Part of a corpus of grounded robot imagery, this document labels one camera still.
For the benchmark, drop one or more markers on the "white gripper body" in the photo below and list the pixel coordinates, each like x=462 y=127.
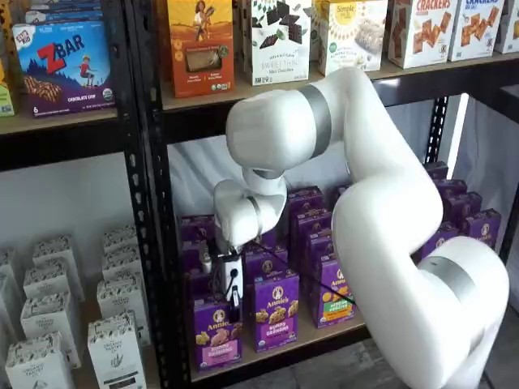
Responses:
x=226 y=265

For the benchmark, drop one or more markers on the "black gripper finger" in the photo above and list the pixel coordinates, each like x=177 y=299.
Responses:
x=234 y=304

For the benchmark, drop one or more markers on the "purple Annie's box pink patch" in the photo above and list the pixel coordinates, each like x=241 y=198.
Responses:
x=219 y=344

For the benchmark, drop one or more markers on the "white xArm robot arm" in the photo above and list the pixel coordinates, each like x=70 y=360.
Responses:
x=385 y=210

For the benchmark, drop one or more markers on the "purple Annie's box violet patch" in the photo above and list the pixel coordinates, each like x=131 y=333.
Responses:
x=275 y=320

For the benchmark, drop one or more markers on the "purple Annie's box green patch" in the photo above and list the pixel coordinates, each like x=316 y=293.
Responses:
x=328 y=308

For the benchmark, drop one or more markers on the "white patterned pantry box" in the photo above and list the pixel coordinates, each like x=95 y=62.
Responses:
x=38 y=364
x=121 y=263
x=119 y=237
x=8 y=308
x=52 y=249
x=8 y=261
x=48 y=320
x=115 y=356
x=46 y=279
x=121 y=300

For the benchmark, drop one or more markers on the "purple Annie's box brown patch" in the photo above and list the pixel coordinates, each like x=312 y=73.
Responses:
x=440 y=241

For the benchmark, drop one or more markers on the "orange snack box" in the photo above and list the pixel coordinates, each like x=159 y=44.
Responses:
x=200 y=48

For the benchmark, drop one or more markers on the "Simple Mills sweet thins box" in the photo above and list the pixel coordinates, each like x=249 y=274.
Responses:
x=280 y=48

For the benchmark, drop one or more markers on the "purple ZBar box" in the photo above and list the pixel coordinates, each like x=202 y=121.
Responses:
x=65 y=73

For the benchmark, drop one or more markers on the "Simple Mills bar box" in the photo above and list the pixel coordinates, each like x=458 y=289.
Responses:
x=320 y=24
x=353 y=36

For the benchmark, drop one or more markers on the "green snack box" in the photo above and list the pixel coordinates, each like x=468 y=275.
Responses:
x=5 y=97

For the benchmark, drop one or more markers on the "pretzel crackers cheddar box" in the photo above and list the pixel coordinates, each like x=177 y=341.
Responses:
x=421 y=36

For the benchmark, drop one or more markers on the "blue ZBar box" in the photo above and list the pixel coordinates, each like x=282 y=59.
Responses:
x=61 y=12

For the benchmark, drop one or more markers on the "pretzel crackers sea salt box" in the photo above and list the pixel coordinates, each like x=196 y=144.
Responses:
x=478 y=32

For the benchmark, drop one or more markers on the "white cracker box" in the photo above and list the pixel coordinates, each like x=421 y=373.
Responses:
x=509 y=28

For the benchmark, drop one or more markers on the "black metal shelving rack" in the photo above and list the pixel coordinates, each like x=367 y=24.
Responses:
x=61 y=148
x=194 y=125

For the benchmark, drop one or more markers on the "small grey wrist camera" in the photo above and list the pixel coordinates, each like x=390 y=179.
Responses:
x=206 y=259

